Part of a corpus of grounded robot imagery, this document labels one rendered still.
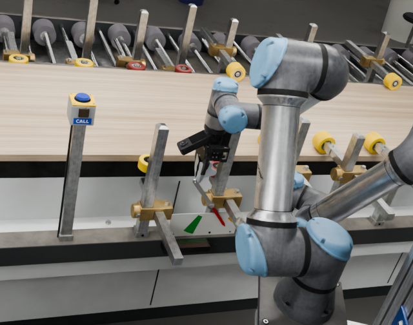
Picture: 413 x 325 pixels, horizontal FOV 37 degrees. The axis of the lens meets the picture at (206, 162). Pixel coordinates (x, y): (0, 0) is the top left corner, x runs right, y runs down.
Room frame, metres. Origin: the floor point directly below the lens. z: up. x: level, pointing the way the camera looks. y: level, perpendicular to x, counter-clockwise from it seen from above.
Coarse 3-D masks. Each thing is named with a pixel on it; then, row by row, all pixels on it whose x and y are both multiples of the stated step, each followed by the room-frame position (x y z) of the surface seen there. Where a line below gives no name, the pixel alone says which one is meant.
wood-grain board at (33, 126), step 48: (0, 96) 2.04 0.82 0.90; (48, 96) 2.13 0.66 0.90; (96, 96) 2.23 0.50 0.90; (144, 96) 2.34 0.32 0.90; (192, 96) 2.46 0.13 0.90; (240, 96) 2.58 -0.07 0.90; (336, 96) 2.87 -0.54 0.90; (384, 96) 3.03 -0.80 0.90; (0, 144) 1.72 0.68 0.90; (48, 144) 1.80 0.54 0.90; (96, 144) 1.87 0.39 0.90; (144, 144) 1.96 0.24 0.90; (240, 144) 2.14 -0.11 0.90; (336, 144) 2.35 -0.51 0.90
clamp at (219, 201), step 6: (210, 192) 1.81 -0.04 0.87; (228, 192) 1.84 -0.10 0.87; (210, 198) 1.78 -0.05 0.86; (216, 198) 1.79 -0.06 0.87; (222, 198) 1.80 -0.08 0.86; (228, 198) 1.81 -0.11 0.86; (234, 198) 1.82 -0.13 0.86; (240, 198) 1.83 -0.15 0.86; (204, 204) 1.78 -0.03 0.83; (216, 204) 1.79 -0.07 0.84; (222, 204) 1.80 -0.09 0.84
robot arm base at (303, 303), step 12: (276, 288) 1.18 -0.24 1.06; (288, 288) 1.15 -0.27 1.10; (300, 288) 1.13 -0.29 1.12; (312, 288) 1.12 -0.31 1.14; (276, 300) 1.15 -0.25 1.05; (288, 300) 1.14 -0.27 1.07; (300, 300) 1.12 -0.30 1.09; (312, 300) 1.12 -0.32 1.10; (324, 300) 1.13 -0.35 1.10; (288, 312) 1.12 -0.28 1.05; (300, 312) 1.11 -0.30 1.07; (312, 312) 1.11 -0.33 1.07; (324, 312) 1.14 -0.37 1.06; (312, 324) 1.11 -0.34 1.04
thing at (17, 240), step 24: (408, 216) 2.27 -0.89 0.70; (0, 240) 1.49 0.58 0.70; (24, 240) 1.52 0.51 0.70; (48, 240) 1.55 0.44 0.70; (96, 240) 1.61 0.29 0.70; (120, 240) 1.64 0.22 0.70; (144, 240) 1.67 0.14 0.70; (216, 240) 1.79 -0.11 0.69; (360, 240) 2.08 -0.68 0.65; (384, 240) 2.14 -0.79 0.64; (408, 240) 2.19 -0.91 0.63; (0, 264) 1.46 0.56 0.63; (24, 264) 1.49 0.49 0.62
